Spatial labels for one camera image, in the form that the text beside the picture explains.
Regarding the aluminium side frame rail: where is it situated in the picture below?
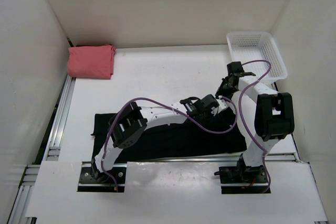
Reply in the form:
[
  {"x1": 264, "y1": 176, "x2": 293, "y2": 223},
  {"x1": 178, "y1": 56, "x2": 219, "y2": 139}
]
[{"x1": 7, "y1": 76, "x2": 76, "y2": 223}]

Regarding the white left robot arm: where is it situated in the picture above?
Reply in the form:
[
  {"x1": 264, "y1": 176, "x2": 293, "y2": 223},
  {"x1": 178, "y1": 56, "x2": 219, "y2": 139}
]
[{"x1": 91, "y1": 94, "x2": 232, "y2": 182}]

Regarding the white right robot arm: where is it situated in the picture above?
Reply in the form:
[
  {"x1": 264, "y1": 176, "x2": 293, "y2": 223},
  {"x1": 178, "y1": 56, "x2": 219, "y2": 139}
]
[{"x1": 216, "y1": 61, "x2": 295, "y2": 183}]

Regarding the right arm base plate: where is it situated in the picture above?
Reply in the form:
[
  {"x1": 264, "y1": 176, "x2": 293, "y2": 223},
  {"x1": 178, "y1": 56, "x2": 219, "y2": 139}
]
[{"x1": 214, "y1": 166, "x2": 271, "y2": 195}]

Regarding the pink t-shirt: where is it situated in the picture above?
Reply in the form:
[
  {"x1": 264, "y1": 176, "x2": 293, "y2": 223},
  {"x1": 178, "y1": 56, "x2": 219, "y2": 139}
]
[{"x1": 67, "y1": 44, "x2": 116, "y2": 80}]

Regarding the white plastic basket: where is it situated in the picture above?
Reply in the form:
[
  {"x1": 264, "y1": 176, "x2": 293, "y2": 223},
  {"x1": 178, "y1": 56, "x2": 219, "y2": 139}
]
[{"x1": 226, "y1": 31, "x2": 288, "y2": 84}]

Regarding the aluminium table edge rail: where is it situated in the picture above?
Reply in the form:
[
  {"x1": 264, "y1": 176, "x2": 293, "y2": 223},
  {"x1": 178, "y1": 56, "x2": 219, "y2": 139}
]
[{"x1": 44, "y1": 152, "x2": 300, "y2": 164}]

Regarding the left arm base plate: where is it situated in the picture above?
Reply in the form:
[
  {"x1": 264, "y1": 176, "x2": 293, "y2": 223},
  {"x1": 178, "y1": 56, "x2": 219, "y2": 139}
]
[{"x1": 77, "y1": 162, "x2": 127, "y2": 193}]

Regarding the black t-shirt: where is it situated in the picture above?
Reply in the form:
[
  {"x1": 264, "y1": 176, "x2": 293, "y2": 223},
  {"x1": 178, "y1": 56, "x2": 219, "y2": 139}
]
[{"x1": 91, "y1": 108, "x2": 247, "y2": 163}]

